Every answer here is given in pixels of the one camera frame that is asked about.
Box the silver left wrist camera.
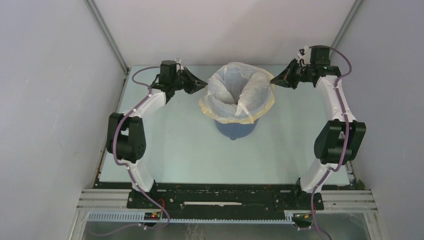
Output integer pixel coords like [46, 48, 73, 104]
[174, 57, 183, 71]

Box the translucent cream plastic trash bag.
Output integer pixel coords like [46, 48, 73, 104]
[199, 62, 275, 125]

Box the left aluminium frame post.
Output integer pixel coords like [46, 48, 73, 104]
[84, 0, 129, 73]

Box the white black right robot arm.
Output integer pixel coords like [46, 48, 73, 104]
[270, 45, 367, 209]

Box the blue plastic trash bin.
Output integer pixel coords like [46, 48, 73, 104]
[214, 119, 259, 141]

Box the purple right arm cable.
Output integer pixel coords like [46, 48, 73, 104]
[308, 44, 353, 240]

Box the aluminium frame post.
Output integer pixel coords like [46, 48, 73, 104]
[330, 0, 365, 49]
[84, 0, 129, 73]

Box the white slotted cable duct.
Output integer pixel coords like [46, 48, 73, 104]
[86, 210, 309, 224]

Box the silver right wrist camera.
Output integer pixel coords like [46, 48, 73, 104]
[297, 46, 311, 64]

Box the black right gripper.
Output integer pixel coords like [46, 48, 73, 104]
[271, 58, 313, 90]

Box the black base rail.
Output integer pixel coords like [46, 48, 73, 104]
[126, 182, 323, 219]

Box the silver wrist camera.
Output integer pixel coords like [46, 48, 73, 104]
[174, 57, 183, 71]
[297, 46, 311, 64]

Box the aluminium base extrusion rail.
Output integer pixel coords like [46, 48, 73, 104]
[77, 189, 378, 214]

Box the right aluminium frame post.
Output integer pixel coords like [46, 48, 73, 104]
[330, 0, 365, 49]

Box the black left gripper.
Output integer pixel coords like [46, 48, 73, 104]
[171, 67, 208, 95]

